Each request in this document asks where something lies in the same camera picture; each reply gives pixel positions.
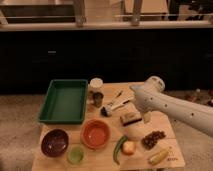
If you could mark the purple bowl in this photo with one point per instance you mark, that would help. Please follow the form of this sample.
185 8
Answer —
55 143

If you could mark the small green cup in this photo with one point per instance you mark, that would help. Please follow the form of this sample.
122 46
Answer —
75 155

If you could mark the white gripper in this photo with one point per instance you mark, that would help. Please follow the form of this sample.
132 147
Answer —
142 99

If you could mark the dark metal cup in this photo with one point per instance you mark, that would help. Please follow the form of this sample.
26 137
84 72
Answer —
97 99

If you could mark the bunch of dark grapes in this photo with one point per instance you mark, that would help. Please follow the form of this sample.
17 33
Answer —
150 140

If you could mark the white lidded jar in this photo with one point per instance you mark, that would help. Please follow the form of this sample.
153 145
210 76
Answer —
95 85

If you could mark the yellow onion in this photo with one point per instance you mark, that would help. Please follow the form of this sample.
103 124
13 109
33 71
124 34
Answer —
128 148

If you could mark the green plastic tray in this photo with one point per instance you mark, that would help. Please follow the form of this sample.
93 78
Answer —
65 102

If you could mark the corn cob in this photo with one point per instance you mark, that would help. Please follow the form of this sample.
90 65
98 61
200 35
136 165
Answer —
158 157

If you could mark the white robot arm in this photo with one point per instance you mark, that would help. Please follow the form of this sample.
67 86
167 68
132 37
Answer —
195 115

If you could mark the green chili pepper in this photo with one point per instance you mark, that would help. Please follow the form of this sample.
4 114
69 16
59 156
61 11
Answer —
119 144

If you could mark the orange bowl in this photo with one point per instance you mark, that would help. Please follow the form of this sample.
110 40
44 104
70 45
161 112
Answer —
95 134

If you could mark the wooden felt eraser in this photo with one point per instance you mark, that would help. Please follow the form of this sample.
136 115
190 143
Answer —
130 118

